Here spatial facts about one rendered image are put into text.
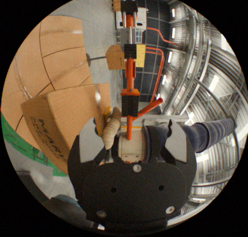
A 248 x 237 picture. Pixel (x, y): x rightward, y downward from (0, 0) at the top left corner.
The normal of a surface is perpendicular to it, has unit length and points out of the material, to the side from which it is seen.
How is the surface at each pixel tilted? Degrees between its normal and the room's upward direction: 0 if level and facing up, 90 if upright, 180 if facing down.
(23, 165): 0
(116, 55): 90
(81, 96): 0
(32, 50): 0
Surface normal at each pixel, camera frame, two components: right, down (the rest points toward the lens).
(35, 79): 1.00, 0.02
